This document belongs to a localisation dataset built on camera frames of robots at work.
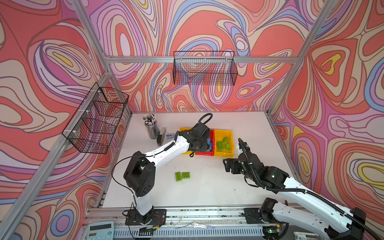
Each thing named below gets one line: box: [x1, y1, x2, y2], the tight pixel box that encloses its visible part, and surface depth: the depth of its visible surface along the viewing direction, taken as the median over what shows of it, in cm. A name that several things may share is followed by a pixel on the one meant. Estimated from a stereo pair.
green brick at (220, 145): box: [217, 141, 224, 151], surface depth 100 cm
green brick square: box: [181, 172, 191, 179], surface depth 88 cm
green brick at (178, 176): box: [175, 171, 182, 182], surface depth 88 cm
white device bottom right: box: [293, 231, 319, 240], surface depth 68 cm
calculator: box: [86, 221, 114, 240], surface depth 69 cm
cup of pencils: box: [142, 113, 160, 140], surface depth 97 cm
